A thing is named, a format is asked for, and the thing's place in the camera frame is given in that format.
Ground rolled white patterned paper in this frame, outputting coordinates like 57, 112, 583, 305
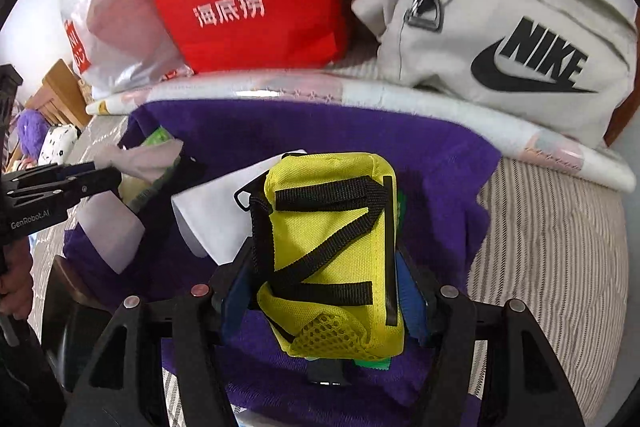
86, 70, 637, 193

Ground white glove green cuff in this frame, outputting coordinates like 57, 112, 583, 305
171, 153, 285, 265

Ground white Miniso plastic bag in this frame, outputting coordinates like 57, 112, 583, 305
58, 0, 193, 100

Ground green snack wrapper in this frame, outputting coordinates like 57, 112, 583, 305
348, 176, 405, 371

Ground person's left hand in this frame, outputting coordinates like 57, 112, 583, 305
1, 237, 34, 320

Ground purple towel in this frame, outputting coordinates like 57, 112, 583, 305
64, 100, 500, 426

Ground white sponge block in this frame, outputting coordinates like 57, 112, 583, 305
77, 191, 145, 274

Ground beige Nike bag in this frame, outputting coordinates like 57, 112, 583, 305
352, 0, 638, 147

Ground green small tissue packet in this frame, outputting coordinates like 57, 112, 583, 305
93, 127, 183, 213

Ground purple plush toy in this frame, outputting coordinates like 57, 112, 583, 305
16, 108, 50, 159

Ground white spotted pillow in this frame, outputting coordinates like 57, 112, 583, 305
38, 124, 79, 166

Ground yellow pouch black straps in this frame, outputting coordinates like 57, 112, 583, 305
233, 150, 407, 387

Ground wooden headboard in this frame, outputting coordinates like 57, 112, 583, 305
4, 58, 94, 168

